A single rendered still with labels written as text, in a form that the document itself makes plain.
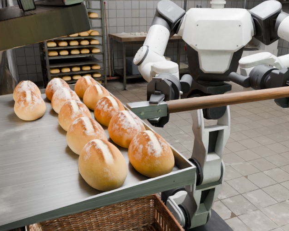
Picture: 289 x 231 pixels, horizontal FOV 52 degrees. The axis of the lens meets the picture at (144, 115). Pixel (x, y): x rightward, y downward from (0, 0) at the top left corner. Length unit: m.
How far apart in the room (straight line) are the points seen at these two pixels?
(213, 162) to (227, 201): 0.98
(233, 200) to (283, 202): 0.37
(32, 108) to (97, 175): 0.31
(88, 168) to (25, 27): 0.21
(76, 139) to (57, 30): 0.25
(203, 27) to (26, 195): 0.99
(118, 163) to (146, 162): 0.05
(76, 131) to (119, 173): 0.13
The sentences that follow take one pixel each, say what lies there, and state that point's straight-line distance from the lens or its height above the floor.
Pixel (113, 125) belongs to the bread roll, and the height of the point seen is 1.22.
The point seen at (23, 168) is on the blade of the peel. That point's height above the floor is 1.18.
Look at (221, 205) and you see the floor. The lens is 2.39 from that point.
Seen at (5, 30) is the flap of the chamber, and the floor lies 1.40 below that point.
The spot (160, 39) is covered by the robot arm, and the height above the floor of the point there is 1.29.
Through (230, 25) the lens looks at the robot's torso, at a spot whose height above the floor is 1.34.
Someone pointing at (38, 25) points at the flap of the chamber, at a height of 1.40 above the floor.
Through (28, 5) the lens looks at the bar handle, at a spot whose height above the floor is 1.42.
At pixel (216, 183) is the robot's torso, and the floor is 0.54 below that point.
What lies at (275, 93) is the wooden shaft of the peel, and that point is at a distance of 0.88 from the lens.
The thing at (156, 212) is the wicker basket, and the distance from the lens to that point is 1.23.
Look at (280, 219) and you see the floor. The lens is 2.40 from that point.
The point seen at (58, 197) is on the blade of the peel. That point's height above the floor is 1.18.
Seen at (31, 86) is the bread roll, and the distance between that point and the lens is 0.79.
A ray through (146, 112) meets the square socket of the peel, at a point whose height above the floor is 1.19.
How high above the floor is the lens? 1.42
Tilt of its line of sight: 21 degrees down
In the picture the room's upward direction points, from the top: straight up
